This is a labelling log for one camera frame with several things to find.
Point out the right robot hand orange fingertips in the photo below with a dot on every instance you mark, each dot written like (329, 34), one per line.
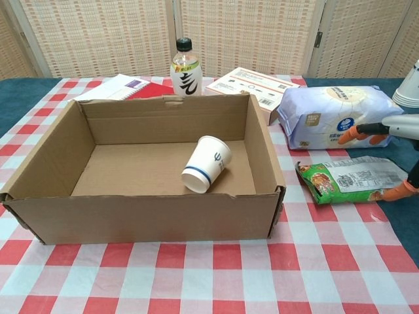
(402, 126)

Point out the light blue tissue pack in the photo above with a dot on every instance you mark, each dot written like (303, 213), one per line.
(327, 108)

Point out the green snack bag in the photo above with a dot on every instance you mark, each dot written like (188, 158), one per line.
(343, 197)

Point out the white paper cup blue logo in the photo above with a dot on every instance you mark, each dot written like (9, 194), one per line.
(206, 163)

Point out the printed cardboard package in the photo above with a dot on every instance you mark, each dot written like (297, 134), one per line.
(252, 85)

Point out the open brown cardboard box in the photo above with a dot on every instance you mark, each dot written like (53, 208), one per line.
(147, 216)

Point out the stack of white paper cups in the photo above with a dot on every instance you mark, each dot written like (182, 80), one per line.
(409, 91)

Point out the drink bottle black cap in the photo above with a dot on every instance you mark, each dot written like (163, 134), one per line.
(186, 81)

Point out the red white checkered tablecloth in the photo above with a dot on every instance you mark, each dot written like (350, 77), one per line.
(209, 278)

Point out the red spiral notebook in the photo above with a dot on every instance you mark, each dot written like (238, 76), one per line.
(114, 88)

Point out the woven folding screen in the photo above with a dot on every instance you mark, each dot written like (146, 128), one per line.
(98, 32)

